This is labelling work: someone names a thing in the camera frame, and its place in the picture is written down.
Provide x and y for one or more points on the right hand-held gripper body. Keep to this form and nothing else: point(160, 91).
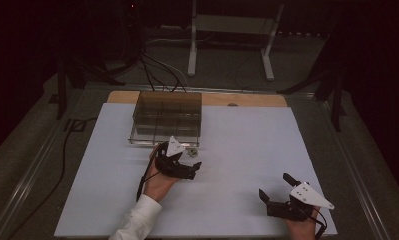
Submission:
point(295, 210)

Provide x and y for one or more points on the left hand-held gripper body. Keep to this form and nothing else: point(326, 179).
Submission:
point(172, 166)

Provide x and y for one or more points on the small round metal part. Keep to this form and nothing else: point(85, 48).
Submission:
point(192, 152)

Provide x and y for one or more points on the smoky clear acrylic organizer box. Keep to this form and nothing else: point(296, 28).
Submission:
point(167, 103)

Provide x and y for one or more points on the person's left hand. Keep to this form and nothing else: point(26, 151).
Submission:
point(158, 185)

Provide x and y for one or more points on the person's right hand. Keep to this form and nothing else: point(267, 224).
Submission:
point(303, 231)

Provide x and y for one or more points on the white sheet table cover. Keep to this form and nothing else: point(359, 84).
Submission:
point(237, 173)

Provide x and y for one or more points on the black tripod stand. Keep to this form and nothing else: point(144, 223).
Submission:
point(336, 100)
point(62, 90)

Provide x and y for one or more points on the aluminium floor rail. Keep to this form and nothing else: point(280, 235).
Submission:
point(27, 186)
point(220, 89)
point(357, 173)

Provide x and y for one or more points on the white metal stand frame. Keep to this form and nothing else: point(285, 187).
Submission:
point(193, 43)

